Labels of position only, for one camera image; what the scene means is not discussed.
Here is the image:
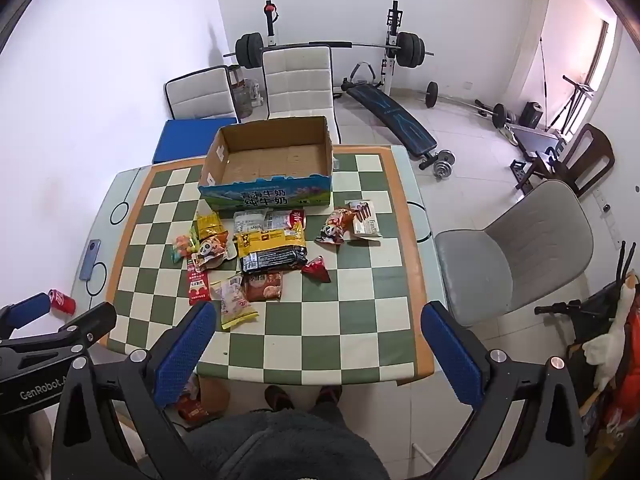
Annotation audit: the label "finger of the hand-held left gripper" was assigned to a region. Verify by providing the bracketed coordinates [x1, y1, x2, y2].
[30, 302, 118, 356]
[0, 294, 53, 341]

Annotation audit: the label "red soda can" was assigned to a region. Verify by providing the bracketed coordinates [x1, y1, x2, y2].
[48, 289, 77, 314]

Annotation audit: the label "black exercise machine frame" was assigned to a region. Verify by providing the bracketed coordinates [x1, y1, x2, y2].
[537, 35, 597, 133]

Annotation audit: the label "person's dark shoe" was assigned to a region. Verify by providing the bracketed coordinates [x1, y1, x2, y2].
[316, 385, 343, 411]
[264, 385, 296, 413]

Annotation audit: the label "tall white padded chair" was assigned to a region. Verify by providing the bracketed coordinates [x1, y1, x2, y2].
[261, 46, 343, 143]

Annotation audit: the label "large black yellow snack packet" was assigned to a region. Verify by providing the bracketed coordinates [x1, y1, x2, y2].
[235, 227, 308, 275]

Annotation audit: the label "white plush goose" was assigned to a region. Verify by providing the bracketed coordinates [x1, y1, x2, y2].
[582, 270, 640, 391]

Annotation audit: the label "brown snack packet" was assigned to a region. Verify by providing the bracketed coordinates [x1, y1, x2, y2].
[241, 271, 285, 303]

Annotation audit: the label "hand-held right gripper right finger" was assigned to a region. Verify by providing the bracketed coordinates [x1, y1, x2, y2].
[421, 301, 587, 480]

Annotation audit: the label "clear white snack packet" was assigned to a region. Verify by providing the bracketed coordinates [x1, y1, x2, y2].
[233, 210, 268, 235]

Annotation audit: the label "white barbell rack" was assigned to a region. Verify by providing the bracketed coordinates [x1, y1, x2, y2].
[262, 0, 406, 106]

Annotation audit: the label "brown cardboard piece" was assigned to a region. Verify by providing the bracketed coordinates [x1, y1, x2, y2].
[197, 375, 232, 418]

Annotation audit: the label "cardboard box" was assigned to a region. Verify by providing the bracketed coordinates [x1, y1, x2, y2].
[197, 116, 335, 212]

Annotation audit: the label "clear water jug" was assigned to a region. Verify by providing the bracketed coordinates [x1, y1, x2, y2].
[230, 77, 257, 120]

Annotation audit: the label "chrome dumbbell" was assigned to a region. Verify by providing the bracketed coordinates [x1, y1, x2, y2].
[432, 150, 457, 179]

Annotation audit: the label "red white snack packet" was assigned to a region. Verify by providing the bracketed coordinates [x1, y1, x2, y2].
[265, 209, 307, 233]

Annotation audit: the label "black scooter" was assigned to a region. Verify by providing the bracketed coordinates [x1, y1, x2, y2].
[535, 280, 626, 361]

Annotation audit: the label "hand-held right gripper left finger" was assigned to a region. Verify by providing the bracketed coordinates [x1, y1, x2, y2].
[51, 301, 218, 480]

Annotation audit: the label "white orange panda snack packet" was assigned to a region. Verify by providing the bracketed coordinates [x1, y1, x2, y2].
[192, 232, 236, 268]

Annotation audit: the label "long red snack packet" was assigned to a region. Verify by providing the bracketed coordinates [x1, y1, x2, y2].
[187, 255, 212, 307]

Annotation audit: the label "black blue sit-up bench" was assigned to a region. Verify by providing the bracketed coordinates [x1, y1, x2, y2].
[341, 61, 441, 171]

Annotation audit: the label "dark wooden chair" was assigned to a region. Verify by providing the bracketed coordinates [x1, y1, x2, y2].
[510, 122, 617, 198]

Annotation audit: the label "black router antennas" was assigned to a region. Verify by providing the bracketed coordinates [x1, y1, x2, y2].
[616, 241, 638, 286]

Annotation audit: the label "grey shell chair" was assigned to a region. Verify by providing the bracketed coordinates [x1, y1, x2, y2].
[434, 179, 595, 328]

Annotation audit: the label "barbell with black plates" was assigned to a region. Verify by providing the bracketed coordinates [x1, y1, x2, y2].
[222, 31, 435, 70]

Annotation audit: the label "white brown wafer packet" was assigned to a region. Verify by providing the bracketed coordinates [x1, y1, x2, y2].
[345, 200, 383, 240]

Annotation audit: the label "small white padded chair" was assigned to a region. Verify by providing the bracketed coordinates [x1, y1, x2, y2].
[165, 66, 238, 121]

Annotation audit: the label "small red snack packet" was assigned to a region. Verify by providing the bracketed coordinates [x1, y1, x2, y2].
[301, 255, 332, 283]

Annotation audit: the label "checkered table mat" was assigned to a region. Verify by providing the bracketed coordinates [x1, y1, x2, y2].
[70, 144, 446, 386]

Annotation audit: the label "blue-grey smartphone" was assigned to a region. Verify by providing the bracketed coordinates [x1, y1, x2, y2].
[79, 238, 103, 281]

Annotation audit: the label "colourful candy packet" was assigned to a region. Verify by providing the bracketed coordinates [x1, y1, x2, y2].
[170, 234, 198, 265]

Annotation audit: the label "person's grey fleece jacket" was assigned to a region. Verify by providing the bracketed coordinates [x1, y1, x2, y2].
[182, 406, 392, 480]

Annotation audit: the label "floor barbell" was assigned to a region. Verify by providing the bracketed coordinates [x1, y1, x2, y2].
[424, 81, 508, 130]

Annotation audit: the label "red box on floor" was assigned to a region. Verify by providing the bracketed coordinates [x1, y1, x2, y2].
[177, 392, 211, 423]

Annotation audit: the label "red panda snack packet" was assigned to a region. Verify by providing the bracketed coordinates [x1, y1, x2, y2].
[314, 207, 360, 246]

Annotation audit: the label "clear yellow-edged bread packet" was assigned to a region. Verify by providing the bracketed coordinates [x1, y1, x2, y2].
[209, 275, 260, 331]

